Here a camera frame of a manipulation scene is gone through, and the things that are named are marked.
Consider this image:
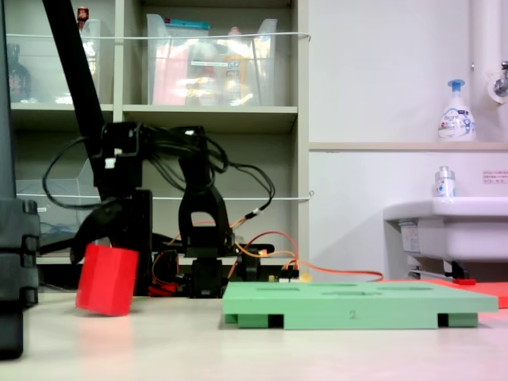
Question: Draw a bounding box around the red octagonal pillar block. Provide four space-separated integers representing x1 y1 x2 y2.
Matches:
75 243 140 318

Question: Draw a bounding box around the large orange flat block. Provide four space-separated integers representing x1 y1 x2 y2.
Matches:
396 279 508 310

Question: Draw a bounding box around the clear slanted storage bin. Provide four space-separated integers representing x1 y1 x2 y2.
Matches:
15 158 100 259

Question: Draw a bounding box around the notched black stack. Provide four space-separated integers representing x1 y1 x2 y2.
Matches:
0 198 41 361

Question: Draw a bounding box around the beige shelf unit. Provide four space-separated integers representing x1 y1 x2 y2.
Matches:
3 0 310 294

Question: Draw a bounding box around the large clear storage bin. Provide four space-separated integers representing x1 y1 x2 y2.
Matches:
145 13 279 107

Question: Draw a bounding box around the dark bottle with red label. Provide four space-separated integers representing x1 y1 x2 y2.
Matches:
6 43 33 103

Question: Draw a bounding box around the pink-capped yellow-label bottle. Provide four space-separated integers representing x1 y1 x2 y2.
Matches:
221 26 249 102

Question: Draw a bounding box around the circuit board with connectors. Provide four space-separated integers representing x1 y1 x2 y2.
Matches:
266 264 311 284

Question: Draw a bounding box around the teal-topped clear pouch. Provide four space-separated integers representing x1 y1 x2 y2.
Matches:
164 17 211 39

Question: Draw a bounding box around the green shape sorting board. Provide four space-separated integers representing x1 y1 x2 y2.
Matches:
221 280 499 330

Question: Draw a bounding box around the small silver-capped bottle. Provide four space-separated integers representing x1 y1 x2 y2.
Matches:
433 165 456 198

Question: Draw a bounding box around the white sink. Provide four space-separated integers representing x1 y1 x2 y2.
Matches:
383 196 508 263

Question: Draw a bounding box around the white blue pump soap bottle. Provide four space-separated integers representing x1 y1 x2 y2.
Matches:
437 79 477 142

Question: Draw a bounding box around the chrome faucet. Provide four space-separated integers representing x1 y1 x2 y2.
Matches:
487 60 508 105

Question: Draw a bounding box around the black looped gripper wire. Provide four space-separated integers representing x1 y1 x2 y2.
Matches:
42 136 116 210

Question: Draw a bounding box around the white shelf guard wire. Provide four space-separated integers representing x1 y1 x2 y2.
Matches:
15 190 315 202
6 31 313 43

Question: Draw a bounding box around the orange looped wire pair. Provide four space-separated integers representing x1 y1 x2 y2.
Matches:
232 216 385 283

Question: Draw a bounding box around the black sink bracket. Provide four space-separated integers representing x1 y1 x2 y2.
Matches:
443 260 470 279

